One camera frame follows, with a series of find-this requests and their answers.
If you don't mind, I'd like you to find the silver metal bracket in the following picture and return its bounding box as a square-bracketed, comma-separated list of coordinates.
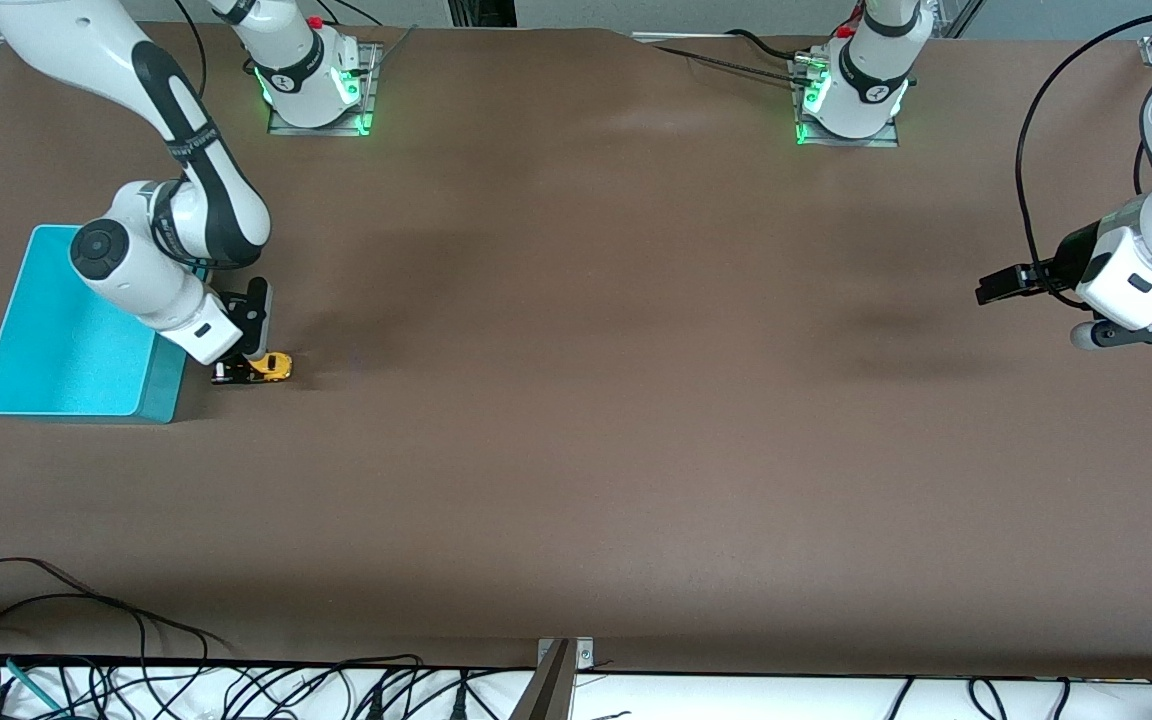
[536, 637, 595, 671]

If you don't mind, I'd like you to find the thin black base cable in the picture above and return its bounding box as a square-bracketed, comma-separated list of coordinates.
[651, 45, 817, 86]

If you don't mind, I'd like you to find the black looped cable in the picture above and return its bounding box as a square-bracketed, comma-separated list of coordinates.
[0, 556, 232, 661]
[0, 594, 212, 720]

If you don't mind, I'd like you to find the dark metal bar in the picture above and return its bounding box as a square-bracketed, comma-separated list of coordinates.
[508, 640, 577, 720]

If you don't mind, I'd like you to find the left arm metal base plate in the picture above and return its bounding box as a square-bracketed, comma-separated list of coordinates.
[796, 55, 900, 149]

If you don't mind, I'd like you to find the right arm base black cable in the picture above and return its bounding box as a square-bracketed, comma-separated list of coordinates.
[321, 0, 384, 27]

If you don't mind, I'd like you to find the right arm long black cable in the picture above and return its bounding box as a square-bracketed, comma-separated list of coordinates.
[151, 0, 209, 276]

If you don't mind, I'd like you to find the teal plastic storage bin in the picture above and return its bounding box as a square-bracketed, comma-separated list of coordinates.
[0, 224, 209, 425]

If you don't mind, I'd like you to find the thick black base cable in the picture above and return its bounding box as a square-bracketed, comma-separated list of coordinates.
[726, 28, 822, 61]

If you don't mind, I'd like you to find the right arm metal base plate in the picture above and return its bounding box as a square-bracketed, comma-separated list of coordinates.
[268, 42, 382, 137]

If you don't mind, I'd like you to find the yellow beetle toy car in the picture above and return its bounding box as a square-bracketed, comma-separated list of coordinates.
[226, 352, 294, 384]

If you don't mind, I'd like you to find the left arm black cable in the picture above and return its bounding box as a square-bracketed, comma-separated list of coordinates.
[1014, 10, 1152, 311]

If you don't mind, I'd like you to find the white lower shelf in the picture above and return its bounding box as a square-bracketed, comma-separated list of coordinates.
[0, 655, 1152, 720]

